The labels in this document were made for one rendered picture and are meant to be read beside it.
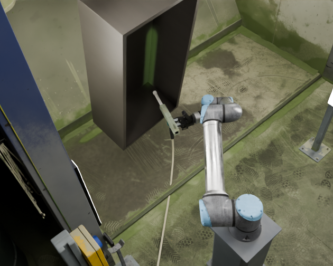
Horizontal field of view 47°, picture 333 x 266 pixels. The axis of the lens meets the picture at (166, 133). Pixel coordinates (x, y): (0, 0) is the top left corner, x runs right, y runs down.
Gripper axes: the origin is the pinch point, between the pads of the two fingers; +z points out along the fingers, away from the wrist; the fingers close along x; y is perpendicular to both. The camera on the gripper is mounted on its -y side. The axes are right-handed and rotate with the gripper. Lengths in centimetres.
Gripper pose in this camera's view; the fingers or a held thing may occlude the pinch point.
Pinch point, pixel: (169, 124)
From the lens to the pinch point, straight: 295.3
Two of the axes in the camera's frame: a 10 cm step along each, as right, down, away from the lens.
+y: 0.4, 6.5, 7.6
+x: -3.7, -7.0, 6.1
